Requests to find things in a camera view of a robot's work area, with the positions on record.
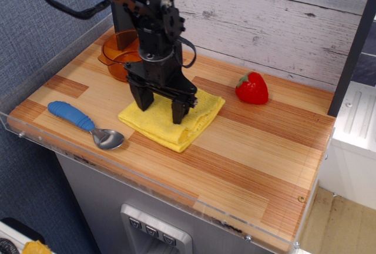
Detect yellow cloth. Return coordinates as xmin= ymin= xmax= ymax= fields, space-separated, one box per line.
xmin=117 ymin=89 xmax=226 ymax=153

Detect grey cabinet with dispenser panel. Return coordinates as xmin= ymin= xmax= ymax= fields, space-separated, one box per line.
xmin=57 ymin=154 xmax=268 ymax=253

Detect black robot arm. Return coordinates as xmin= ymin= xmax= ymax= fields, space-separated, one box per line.
xmin=111 ymin=0 xmax=197 ymax=124

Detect blue handled metal spoon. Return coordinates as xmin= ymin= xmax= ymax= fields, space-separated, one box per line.
xmin=48 ymin=101 xmax=125 ymax=150

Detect white toy sink unit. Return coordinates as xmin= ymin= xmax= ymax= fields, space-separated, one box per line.
xmin=318 ymin=82 xmax=375 ymax=209

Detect dark vertical post right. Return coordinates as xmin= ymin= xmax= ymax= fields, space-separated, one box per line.
xmin=327 ymin=0 xmax=375 ymax=117

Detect dark vertical post left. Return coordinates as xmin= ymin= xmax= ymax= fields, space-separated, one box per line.
xmin=111 ymin=2 xmax=135 ymax=32

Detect clear acrylic table guard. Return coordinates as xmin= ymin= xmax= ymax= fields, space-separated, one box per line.
xmin=1 ymin=17 xmax=334 ymax=253

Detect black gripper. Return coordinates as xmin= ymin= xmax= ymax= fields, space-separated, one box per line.
xmin=124 ymin=51 xmax=197 ymax=124

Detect red toy strawberry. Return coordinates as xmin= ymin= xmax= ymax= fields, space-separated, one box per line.
xmin=235 ymin=72 xmax=269 ymax=105

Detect orange transparent plastic pot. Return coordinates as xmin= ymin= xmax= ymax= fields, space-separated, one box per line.
xmin=98 ymin=29 xmax=142 ymax=82

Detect dark vertical post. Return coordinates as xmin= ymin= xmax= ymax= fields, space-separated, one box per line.
xmin=111 ymin=2 xmax=135 ymax=32
xmin=327 ymin=0 xmax=375 ymax=117

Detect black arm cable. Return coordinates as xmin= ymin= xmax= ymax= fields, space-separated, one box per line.
xmin=28 ymin=0 xmax=197 ymax=69

